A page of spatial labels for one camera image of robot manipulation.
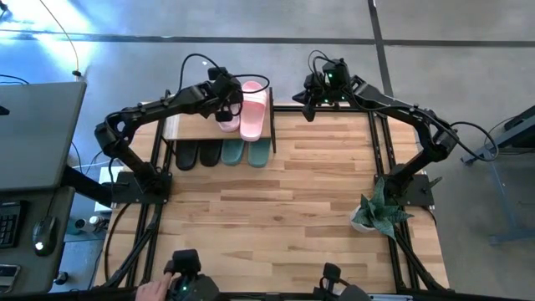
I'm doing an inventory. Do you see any person's hand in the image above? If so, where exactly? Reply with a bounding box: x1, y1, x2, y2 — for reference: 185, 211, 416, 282
134, 271, 173, 301

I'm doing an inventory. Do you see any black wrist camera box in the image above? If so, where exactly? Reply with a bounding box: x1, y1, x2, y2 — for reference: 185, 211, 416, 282
207, 66, 229, 82
321, 58, 350, 85

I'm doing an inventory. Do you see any thin floor cable with plug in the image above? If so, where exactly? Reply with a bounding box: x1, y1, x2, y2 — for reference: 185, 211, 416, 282
39, 0, 83, 79

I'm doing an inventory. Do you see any white box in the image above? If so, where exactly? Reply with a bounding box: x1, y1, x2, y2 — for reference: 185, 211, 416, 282
94, 166, 126, 213

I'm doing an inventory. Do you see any black aluminium table frame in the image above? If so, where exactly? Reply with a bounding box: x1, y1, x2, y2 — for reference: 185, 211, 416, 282
94, 89, 451, 293

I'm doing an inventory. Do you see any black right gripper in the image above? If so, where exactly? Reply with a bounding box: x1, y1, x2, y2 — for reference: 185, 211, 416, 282
292, 74, 352, 123

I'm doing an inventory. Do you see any white label strip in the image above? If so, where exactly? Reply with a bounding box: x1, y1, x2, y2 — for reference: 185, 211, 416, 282
367, 293, 413, 301

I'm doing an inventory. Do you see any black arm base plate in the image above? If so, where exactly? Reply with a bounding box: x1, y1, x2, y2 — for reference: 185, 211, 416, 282
374, 173, 436, 207
111, 171, 173, 206

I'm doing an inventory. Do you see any black slide sandal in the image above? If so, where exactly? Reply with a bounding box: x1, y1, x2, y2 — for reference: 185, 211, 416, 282
199, 140, 224, 168
175, 140, 200, 171

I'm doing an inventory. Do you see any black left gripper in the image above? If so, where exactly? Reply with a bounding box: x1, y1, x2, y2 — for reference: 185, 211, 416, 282
200, 79, 244, 123

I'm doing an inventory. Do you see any grey desk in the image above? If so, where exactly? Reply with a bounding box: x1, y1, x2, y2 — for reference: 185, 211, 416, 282
0, 186, 77, 296

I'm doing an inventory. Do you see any green plant in white pot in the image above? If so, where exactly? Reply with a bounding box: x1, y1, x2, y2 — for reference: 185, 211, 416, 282
349, 177, 415, 242

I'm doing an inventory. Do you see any green slide sandal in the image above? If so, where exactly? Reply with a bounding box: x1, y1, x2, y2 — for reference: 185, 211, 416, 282
221, 139, 247, 167
247, 139, 273, 169

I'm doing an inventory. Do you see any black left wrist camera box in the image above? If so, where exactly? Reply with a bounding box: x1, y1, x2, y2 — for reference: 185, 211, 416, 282
207, 66, 229, 82

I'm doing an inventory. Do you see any black keyboard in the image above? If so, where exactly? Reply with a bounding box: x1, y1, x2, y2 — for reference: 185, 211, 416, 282
0, 200, 23, 250

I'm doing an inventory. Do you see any pink slide sandal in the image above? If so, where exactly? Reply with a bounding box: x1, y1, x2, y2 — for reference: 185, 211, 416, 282
240, 80, 269, 143
217, 102, 242, 135

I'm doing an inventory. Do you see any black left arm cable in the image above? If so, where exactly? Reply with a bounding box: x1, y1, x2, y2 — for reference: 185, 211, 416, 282
179, 53, 271, 119

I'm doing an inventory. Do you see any grey flat monitor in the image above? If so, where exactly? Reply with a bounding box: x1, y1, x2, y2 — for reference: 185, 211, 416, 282
0, 81, 88, 192

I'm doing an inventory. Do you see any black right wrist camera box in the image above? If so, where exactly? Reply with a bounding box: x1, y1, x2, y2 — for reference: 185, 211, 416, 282
321, 58, 350, 85

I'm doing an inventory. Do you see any wooden shelf black metal frame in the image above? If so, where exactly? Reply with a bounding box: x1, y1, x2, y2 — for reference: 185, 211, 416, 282
160, 86, 278, 154

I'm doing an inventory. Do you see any black computer mouse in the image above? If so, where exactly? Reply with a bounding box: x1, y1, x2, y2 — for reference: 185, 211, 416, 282
32, 216, 58, 258

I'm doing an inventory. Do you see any grey handheld device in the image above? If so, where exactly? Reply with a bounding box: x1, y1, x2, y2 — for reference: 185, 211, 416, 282
0, 263, 21, 289

